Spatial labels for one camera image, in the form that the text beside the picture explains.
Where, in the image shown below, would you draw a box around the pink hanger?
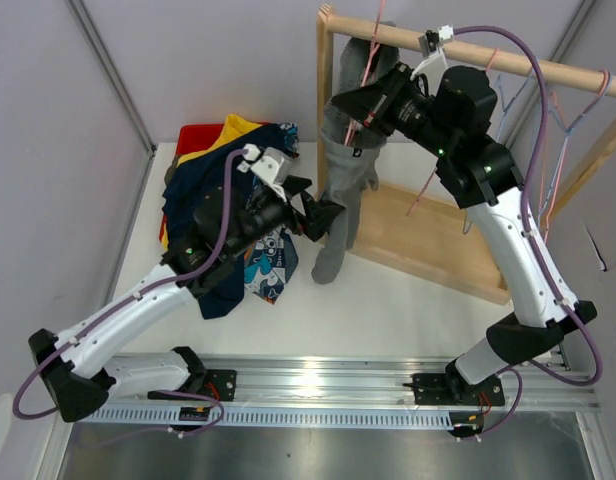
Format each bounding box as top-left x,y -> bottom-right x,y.
537,70 -> 612,221
344,0 -> 386,146
405,47 -> 500,217

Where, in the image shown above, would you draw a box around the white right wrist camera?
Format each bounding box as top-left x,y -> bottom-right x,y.
410,25 -> 454,82

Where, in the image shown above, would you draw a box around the slotted cable duct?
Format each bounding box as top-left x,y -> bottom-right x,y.
84,404 -> 479,431

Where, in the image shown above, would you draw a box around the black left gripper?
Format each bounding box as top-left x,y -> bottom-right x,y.
225,175 -> 343,259

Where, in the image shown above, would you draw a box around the grey shorts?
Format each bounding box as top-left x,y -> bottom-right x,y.
312,38 -> 399,285

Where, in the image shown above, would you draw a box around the red plastic bin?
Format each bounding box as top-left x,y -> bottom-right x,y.
159,121 -> 272,249

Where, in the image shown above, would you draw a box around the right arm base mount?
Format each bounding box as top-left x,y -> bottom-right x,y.
403,373 -> 506,407

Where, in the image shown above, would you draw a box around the aluminium mounting rail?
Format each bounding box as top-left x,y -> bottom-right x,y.
202,355 -> 600,412

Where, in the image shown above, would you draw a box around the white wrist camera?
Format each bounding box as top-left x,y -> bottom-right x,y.
237,144 -> 292,202
410,25 -> 454,82

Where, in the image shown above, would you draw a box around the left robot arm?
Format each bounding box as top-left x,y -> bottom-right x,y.
28,176 -> 344,423

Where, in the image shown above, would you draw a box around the wooden clothes rack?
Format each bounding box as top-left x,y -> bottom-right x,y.
317,4 -> 616,305

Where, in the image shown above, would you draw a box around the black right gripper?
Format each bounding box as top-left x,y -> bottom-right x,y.
333,61 -> 458,158

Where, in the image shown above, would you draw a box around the navy blue shorts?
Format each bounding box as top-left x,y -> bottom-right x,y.
159,114 -> 298,320

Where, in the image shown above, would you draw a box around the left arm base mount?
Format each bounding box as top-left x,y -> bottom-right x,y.
177,369 -> 237,402

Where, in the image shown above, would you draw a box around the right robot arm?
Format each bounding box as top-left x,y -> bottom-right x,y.
331,63 -> 597,404

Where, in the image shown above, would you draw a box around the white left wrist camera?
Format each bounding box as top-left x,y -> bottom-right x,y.
237,144 -> 292,202

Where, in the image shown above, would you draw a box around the patterned blue orange shorts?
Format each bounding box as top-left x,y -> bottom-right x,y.
244,123 -> 299,304

